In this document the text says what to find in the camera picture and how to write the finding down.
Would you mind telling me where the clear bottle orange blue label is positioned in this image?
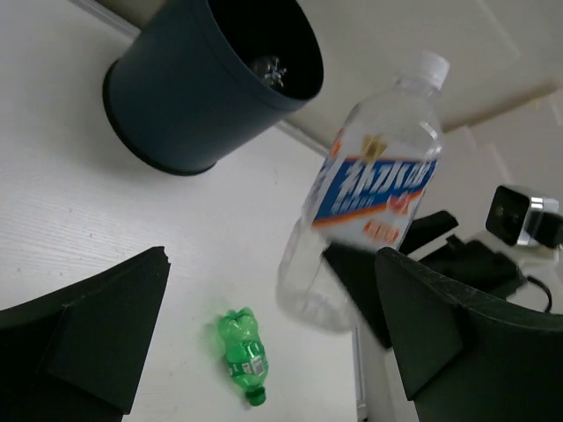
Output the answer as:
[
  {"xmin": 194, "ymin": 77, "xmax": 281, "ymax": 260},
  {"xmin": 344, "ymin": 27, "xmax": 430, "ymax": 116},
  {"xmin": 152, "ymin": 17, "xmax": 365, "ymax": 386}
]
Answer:
[{"xmin": 275, "ymin": 50, "xmax": 450, "ymax": 333}]

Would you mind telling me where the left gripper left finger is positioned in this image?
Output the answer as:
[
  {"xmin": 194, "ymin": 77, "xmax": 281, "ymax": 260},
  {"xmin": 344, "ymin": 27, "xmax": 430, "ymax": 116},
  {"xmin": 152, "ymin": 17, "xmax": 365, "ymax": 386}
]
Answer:
[{"xmin": 1, "ymin": 246, "xmax": 171, "ymax": 421}]

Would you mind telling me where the clear bottle blue green label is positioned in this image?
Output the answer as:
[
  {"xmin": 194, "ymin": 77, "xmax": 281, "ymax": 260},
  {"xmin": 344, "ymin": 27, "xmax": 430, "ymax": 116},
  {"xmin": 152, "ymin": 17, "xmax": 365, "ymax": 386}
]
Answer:
[{"xmin": 250, "ymin": 55, "xmax": 287, "ymax": 91}]

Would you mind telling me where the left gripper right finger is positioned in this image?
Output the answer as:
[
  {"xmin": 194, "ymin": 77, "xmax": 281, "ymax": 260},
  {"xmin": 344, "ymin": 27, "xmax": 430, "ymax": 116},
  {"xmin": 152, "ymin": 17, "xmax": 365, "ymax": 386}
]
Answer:
[{"xmin": 375, "ymin": 248, "xmax": 562, "ymax": 421}]

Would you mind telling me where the dark blue round bin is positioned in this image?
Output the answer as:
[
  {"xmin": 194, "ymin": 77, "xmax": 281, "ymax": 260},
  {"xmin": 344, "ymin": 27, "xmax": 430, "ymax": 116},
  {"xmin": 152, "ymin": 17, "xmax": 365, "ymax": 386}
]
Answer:
[{"xmin": 103, "ymin": 1, "xmax": 324, "ymax": 176}]

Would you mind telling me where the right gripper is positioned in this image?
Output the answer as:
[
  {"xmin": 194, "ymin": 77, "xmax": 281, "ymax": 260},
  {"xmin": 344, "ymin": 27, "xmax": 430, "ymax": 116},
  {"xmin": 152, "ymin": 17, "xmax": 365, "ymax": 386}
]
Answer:
[{"xmin": 323, "ymin": 210, "xmax": 527, "ymax": 350}]

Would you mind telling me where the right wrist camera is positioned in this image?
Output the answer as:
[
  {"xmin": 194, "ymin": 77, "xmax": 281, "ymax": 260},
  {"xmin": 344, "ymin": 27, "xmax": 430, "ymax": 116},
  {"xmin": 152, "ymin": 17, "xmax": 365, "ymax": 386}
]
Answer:
[{"xmin": 485, "ymin": 185, "xmax": 562, "ymax": 250}]

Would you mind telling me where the green plastic bottle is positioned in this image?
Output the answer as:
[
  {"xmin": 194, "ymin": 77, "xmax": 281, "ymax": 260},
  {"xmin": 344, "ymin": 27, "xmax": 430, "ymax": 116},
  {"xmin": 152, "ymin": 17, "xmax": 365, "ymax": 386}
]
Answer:
[{"xmin": 217, "ymin": 307, "xmax": 269, "ymax": 407}]

